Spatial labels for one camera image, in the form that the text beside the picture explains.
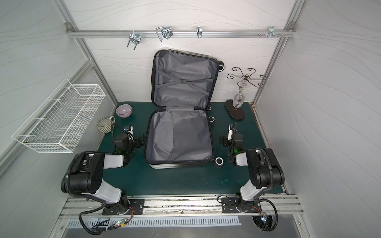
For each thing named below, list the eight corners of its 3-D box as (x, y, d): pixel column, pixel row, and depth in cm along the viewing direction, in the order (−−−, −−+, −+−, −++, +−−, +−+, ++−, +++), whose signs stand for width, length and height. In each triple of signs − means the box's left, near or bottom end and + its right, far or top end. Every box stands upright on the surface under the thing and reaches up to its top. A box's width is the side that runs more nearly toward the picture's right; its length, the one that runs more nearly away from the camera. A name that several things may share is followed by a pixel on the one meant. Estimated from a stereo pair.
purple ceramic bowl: (116, 118, 111) (114, 113, 107) (121, 108, 118) (118, 103, 114) (130, 118, 111) (128, 113, 107) (134, 108, 118) (132, 103, 114)
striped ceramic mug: (98, 135, 103) (93, 129, 98) (105, 122, 111) (100, 116, 105) (112, 135, 103) (107, 129, 98) (117, 122, 111) (113, 116, 106)
